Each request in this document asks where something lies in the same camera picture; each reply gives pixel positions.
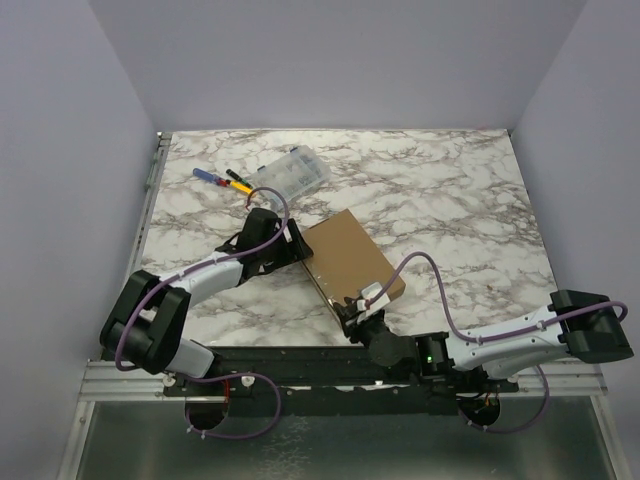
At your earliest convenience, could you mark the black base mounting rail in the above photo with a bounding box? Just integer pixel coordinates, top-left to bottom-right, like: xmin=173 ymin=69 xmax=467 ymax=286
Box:
xmin=102 ymin=342 xmax=521 ymax=419

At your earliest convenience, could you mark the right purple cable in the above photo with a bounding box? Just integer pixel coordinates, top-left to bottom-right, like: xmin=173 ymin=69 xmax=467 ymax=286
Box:
xmin=372 ymin=251 xmax=629 ymax=435

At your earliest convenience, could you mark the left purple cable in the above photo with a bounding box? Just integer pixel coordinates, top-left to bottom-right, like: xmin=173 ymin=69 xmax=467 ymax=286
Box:
xmin=113 ymin=186 xmax=291 ymax=442

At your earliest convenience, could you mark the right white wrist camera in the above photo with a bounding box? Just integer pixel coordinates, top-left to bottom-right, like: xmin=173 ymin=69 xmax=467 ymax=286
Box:
xmin=355 ymin=282 xmax=391 ymax=323

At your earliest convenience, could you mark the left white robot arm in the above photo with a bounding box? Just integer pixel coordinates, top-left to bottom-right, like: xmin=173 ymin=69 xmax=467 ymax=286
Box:
xmin=99 ymin=208 xmax=313 ymax=395

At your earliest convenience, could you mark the purple cable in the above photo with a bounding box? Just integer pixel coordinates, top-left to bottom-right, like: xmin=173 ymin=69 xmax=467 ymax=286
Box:
xmin=113 ymin=186 xmax=291 ymax=442
xmin=372 ymin=251 xmax=629 ymax=435

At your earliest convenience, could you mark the clear plastic organizer box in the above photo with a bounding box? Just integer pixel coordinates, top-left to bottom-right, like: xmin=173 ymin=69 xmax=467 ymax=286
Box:
xmin=249 ymin=145 xmax=331 ymax=204

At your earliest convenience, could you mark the brown cardboard express box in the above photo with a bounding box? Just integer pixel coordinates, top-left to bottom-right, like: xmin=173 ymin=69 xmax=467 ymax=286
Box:
xmin=302 ymin=209 xmax=394 ymax=320

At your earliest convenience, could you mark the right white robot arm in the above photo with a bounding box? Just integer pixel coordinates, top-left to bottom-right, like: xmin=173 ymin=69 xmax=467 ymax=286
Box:
xmin=332 ymin=290 xmax=634 ymax=391

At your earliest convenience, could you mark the yellow handled screwdriver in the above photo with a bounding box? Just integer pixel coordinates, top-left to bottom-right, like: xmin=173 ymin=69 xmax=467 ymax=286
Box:
xmin=226 ymin=180 xmax=253 ymax=195

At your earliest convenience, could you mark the blue handled screwdriver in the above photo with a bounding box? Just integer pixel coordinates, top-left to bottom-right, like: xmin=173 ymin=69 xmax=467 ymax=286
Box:
xmin=192 ymin=168 xmax=228 ymax=187

